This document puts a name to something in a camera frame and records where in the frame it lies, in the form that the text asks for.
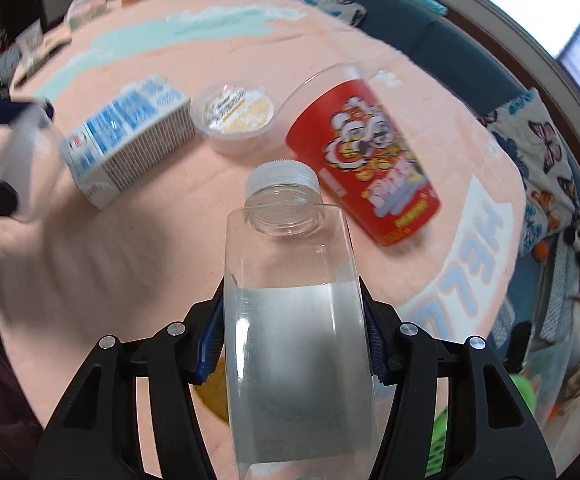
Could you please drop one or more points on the red printed plastic cup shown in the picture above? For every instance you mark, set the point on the red printed plastic cup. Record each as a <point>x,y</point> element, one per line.
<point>370,160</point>

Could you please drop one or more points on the clear plastic bottle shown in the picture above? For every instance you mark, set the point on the clear plastic bottle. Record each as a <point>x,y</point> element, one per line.
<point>295,360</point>

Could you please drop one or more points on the white paper cup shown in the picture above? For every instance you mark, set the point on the white paper cup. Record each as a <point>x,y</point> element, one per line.
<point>29,160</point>

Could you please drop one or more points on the blue sofa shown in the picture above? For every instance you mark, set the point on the blue sofa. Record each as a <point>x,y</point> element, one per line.
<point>445,45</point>

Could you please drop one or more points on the green plastic basket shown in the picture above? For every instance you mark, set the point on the green plastic basket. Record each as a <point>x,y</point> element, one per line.
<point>442,435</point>

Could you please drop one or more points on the yellow snack packet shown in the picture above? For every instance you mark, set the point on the yellow snack packet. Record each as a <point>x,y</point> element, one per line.
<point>212,400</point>

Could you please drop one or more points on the teal pack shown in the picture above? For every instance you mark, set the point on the teal pack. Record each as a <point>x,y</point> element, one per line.
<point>430,3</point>

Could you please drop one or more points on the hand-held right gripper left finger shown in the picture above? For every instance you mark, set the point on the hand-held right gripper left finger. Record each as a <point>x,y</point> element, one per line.
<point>209,342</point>

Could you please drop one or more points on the small butterfly print pillow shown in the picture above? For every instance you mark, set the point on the small butterfly print pillow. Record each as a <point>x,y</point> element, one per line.
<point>330,5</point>

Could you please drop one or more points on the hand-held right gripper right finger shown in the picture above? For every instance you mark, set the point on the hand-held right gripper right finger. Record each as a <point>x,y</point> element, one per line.
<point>376,346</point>

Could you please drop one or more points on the window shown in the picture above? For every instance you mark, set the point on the window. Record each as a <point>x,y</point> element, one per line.
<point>560,10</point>

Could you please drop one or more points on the white tissue box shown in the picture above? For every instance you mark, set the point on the white tissue box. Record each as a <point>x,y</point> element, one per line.
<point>85,10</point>

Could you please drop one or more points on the clear round plastic container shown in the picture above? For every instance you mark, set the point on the clear round plastic container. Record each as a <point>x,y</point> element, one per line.
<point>232,116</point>

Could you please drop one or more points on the large butterfly print pillow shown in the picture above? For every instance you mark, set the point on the large butterfly print pillow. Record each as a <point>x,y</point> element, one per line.
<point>545,160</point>

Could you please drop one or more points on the blue white milk carton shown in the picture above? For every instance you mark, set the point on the blue white milk carton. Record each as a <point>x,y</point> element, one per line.
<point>119,145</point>

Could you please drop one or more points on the pink printed blanket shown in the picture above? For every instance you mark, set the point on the pink printed blanket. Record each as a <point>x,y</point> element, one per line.
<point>119,270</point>

